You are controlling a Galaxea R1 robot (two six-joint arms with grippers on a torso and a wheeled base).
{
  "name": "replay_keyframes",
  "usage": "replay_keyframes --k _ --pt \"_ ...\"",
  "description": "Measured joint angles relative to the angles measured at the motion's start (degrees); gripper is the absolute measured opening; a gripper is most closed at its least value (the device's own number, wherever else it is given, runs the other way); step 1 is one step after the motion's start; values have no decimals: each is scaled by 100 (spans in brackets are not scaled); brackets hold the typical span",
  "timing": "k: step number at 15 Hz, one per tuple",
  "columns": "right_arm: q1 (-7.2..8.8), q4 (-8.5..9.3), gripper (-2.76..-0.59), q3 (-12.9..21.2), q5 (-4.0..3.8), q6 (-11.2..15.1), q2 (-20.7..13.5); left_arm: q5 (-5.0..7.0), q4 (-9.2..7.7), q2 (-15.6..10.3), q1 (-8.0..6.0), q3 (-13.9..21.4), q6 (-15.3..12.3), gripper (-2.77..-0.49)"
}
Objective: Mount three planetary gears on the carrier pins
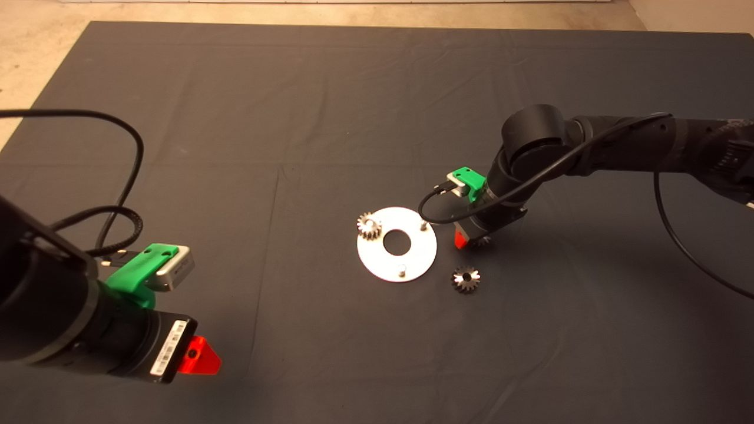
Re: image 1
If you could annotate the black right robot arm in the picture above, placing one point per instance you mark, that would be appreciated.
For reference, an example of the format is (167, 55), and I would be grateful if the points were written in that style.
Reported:
(636, 144)

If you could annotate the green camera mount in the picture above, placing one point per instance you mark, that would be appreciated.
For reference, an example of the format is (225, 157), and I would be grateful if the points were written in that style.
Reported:
(135, 271)
(471, 179)

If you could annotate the green right camera mount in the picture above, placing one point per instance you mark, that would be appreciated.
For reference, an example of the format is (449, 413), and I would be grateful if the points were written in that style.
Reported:
(471, 179)

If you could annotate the green left camera mount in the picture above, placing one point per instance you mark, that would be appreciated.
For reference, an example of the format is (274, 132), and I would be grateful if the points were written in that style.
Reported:
(135, 271)

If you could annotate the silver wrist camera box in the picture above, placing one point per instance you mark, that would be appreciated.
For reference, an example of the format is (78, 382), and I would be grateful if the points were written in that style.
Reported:
(175, 272)
(459, 187)

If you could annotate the round metal carrier plate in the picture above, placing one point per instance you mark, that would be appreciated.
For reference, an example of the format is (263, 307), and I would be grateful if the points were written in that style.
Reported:
(377, 262)

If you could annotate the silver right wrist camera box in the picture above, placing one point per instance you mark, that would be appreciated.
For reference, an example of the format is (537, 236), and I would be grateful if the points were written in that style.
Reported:
(459, 187)

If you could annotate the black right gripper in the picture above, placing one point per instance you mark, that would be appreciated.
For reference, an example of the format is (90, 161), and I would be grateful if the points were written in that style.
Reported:
(498, 218)

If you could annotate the small steel planetary gear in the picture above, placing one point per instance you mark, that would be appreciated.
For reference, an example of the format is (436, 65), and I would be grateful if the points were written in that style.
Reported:
(483, 241)
(369, 227)
(473, 283)

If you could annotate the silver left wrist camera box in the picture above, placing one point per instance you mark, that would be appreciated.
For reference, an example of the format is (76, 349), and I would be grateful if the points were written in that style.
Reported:
(175, 272)

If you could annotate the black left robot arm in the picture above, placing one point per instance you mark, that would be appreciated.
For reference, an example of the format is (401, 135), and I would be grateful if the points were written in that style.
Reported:
(41, 294)

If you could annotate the dark grey table cloth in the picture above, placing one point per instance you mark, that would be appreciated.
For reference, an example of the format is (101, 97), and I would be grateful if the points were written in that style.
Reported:
(353, 88)

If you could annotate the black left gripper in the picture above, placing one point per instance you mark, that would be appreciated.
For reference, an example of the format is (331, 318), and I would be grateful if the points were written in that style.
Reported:
(141, 347)

